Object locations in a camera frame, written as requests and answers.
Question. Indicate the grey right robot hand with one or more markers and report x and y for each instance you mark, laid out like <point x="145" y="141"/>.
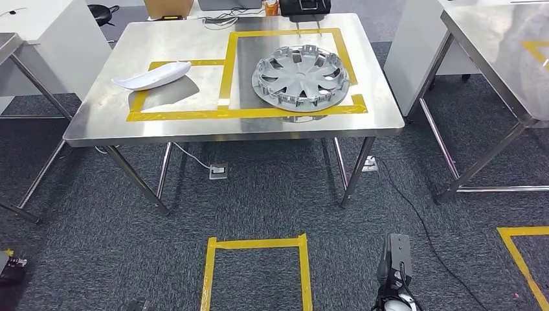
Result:
<point x="399" y="255"/>

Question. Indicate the silver plastic wheel cover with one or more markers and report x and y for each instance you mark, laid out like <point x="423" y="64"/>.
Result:
<point x="300" y="79"/>

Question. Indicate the steel workbench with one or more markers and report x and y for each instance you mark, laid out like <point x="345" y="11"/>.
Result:
<point x="493" y="47"/>
<point x="8" y="43"/>
<point x="171" y="43"/>

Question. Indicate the white plastic car part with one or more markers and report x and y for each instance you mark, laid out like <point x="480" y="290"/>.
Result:
<point x="150" y="78"/>

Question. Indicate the white floor socket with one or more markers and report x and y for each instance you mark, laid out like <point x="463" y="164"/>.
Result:
<point x="218" y="171"/>
<point x="370" y="164"/>

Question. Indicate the yellow floor tape square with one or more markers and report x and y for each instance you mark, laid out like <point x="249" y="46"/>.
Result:
<point x="257" y="244"/>

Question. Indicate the white table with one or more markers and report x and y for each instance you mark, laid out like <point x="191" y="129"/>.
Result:
<point x="411" y="64"/>

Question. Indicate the black equipment box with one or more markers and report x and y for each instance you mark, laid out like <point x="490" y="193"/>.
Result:
<point x="304" y="6"/>

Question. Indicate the orange cup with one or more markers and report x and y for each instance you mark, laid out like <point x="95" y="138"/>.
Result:
<point x="271" y="8"/>

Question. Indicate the black yellow-labelled device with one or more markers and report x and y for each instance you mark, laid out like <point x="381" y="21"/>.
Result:
<point x="171" y="17"/>

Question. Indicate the brown cardboard box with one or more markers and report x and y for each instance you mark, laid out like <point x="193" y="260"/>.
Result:
<point x="167" y="7"/>

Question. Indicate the black round stool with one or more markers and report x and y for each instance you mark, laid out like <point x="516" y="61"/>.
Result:
<point x="100" y="13"/>

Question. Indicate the black floor device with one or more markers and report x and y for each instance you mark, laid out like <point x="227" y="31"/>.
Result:
<point x="10" y="268"/>

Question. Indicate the white cabinet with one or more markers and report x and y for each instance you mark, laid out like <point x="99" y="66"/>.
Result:
<point x="64" y="51"/>

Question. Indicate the black left camera bracket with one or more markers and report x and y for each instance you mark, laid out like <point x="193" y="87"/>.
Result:
<point x="137" y="305"/>

